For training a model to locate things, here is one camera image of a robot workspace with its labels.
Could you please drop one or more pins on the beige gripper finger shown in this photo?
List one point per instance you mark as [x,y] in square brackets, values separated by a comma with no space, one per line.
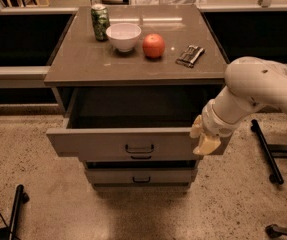
[207,144]
[196,128]

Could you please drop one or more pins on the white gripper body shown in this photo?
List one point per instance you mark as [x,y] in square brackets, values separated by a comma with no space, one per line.
[216,125]

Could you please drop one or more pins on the grey top drawer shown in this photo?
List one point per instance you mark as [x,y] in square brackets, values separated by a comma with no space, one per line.
[118,144]

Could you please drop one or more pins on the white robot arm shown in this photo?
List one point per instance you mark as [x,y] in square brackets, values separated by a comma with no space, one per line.
[250,85]

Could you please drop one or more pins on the grey drawer cabinet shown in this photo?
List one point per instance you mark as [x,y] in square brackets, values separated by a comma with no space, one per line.
[128,90]

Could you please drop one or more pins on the grey bottom drawer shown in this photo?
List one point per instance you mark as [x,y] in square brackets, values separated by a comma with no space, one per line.
[159,176]

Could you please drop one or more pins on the black stand leg right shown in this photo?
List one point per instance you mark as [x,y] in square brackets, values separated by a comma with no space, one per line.
[272,152]

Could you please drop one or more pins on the black stand leg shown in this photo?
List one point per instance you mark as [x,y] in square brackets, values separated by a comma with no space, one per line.
[9,231]
[272,152]

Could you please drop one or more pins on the dark snack packet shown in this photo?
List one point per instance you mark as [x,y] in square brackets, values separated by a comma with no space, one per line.
[190,55]

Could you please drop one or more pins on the red apple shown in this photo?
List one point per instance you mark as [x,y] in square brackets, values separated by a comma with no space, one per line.
[153,46]

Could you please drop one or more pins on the black caster foot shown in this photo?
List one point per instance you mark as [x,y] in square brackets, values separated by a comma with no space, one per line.
[274,231]

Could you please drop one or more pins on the white bowl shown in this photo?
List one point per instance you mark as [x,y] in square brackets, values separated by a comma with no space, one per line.
[123,36]

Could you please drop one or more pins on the green soda can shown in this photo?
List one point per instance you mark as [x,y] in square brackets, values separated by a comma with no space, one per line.
[100,21]

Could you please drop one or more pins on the black stand leg left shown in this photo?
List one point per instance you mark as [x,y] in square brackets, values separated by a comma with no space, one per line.
[9,231]

